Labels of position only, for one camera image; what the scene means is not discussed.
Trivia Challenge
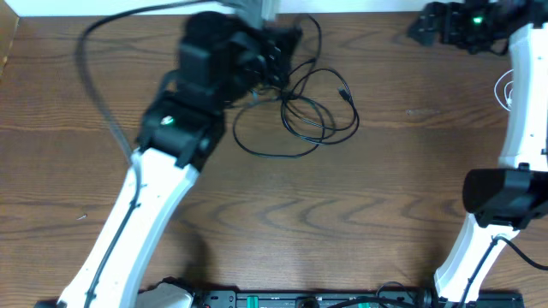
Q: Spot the cardboard side panel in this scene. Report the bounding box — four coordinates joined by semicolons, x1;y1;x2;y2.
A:
0;0;20;74

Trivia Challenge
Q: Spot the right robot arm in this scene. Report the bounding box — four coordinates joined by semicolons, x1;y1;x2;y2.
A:
408;0;547;307

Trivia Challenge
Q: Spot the white USB cable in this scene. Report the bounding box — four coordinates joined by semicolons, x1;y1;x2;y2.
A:
493;68;515;113

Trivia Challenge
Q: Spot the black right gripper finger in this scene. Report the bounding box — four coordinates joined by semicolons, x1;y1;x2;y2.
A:
407;27;436;46
410;3;432;28

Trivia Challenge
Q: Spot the black USB cable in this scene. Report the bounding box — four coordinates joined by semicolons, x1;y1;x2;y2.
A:
232;13;360;159

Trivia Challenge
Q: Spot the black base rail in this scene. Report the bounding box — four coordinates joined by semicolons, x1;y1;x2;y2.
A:
140;289;526;308

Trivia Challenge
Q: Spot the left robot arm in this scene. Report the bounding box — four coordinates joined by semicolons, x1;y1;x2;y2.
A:
56;12;302;307

